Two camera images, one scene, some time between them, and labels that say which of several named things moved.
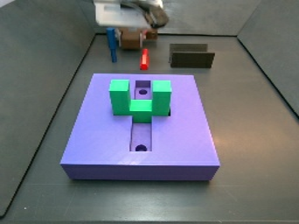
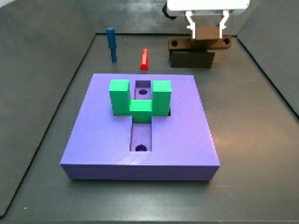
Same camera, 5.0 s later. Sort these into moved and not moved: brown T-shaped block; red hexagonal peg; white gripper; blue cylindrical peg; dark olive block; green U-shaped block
Moved: white gripper; brown T-shaped block
Not moved: blue cylindrical peg; green U-shaped block; red hexagonal peg; dark olive block
